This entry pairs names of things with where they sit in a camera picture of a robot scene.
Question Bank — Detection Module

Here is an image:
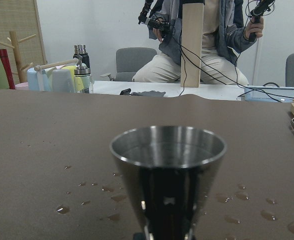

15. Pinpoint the glass oil dispenser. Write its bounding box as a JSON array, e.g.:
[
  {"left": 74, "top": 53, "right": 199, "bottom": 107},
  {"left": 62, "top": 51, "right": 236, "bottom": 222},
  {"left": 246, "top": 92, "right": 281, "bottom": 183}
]
[{"left": 74, "top": 55, "right": 94, "bottom": 94}]

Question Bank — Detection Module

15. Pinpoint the light blue cup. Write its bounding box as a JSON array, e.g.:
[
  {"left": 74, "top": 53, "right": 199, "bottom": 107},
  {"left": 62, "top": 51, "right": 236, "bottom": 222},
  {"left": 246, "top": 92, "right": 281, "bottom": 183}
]
[{"left": 27, "top": 68, "right": 52, "bottom": 92}]

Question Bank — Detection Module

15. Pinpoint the wooden cup tree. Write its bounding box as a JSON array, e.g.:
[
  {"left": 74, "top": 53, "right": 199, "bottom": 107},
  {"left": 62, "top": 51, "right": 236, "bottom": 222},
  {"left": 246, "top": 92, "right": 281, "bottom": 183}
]
[{"left": 0, "top": 31, "right": 37, "bottom": 83}]

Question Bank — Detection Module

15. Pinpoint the blue teach pendant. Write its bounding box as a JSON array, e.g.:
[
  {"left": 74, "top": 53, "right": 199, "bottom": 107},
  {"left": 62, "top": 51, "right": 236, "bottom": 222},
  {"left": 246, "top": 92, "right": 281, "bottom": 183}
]
[{"left": 244, "top": 85, "right": 294, "bottom": 103}]

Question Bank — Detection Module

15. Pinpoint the yellow cup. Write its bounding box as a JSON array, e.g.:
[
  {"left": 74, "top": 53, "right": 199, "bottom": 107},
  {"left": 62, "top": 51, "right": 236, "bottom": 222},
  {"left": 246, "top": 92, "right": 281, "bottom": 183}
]
[{"left": 62, "top": 65, "right": 84, "bottom": 93}]

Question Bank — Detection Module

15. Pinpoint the grey folded cloth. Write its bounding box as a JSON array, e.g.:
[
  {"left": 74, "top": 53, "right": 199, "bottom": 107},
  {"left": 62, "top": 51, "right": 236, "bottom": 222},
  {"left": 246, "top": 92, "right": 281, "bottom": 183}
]
[{"left": 130, "top": 90, "right": 166, "bottom": 97}]

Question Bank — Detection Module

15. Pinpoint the black thermos bottle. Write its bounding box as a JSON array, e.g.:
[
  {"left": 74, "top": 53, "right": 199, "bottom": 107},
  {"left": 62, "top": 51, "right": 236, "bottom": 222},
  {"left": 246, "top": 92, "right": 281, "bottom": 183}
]
[{"left": 73, "top": 44, "right": 91, "bottom": 69}]

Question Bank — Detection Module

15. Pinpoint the red cup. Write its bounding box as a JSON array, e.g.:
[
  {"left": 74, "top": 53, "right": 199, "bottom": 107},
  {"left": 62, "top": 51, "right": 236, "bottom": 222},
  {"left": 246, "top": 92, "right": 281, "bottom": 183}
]
[{"left": 0, "top": 48, "right": 16, "bottom": 90}]

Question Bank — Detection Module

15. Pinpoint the seated person operator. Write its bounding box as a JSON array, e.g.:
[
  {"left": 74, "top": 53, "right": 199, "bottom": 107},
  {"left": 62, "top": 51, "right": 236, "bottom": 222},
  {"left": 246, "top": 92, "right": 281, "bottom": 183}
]
[{"left": 132, "top": 0, "right": 264, "bottom": 86}]

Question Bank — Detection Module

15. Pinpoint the grey blue cup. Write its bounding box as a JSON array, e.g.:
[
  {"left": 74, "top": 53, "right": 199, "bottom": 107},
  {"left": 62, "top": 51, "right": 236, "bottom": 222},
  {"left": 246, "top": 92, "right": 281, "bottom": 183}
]
[{"left": 52, "top": 69, "right": 75, "bottom": 93}]

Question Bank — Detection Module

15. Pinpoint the light wooden plank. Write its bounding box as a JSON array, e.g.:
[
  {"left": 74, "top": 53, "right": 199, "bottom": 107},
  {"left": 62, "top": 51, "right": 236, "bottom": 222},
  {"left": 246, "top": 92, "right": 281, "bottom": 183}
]
[{"left": 180, "top": 0, "right": 205, "bottom": 88}]

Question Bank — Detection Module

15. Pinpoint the steel measuring jigger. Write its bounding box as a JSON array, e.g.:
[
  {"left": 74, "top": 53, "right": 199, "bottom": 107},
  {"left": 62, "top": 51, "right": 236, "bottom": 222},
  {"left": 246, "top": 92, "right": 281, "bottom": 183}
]
[{"left": 109, "top": 126, "right": 227, "bottom": 240}]

